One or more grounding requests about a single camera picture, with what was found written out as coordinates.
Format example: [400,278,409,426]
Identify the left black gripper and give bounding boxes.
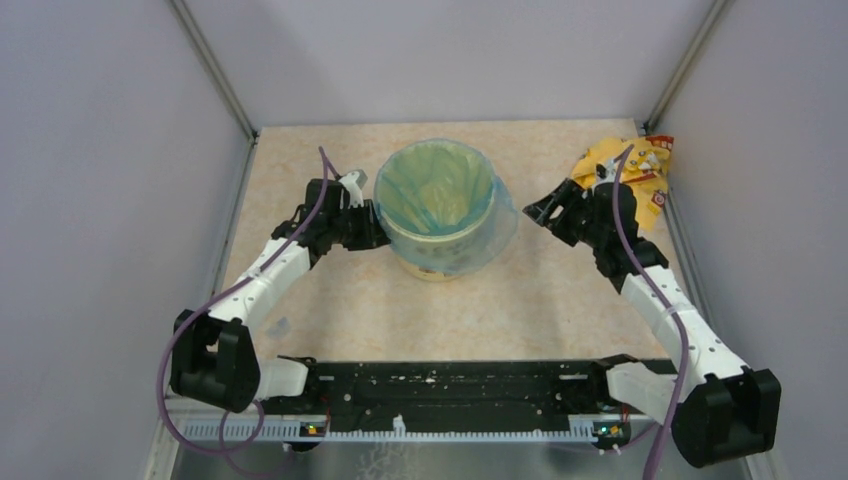
[327,198,391,251]

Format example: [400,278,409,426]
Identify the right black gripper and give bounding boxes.
[523,178,606,249]

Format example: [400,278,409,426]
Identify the yellow capybara trash bin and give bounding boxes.
[377,140,498,284]

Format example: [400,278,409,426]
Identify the blue plastic trash bag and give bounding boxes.
[372,137,519,278]

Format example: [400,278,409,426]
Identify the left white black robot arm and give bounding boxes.
[169,170,389,414]

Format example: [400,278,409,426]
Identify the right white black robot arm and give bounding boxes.
[522,178,782,472]

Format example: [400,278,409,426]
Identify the yellow crumpled snack bag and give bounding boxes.
[570,135,675,232]

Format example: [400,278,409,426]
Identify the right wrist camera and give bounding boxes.
[590,160,620,200]

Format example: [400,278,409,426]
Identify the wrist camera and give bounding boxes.
[590,160,620,200]
[337,169,368,208]

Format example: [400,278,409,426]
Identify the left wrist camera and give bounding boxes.
[337,169,368,208]

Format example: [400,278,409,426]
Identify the right aluminium frame post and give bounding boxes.
[641,0,734,135]

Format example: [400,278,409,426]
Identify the aluminium frame post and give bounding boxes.
[641,0,734,135]
[166,0,258,145]

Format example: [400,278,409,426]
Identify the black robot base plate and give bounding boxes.
[262,359,635,433]

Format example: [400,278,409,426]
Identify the left aluminium frame post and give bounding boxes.
[166,0,258,145]

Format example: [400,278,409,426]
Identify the white slotted cable duct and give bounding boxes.
[181,416,598,443]

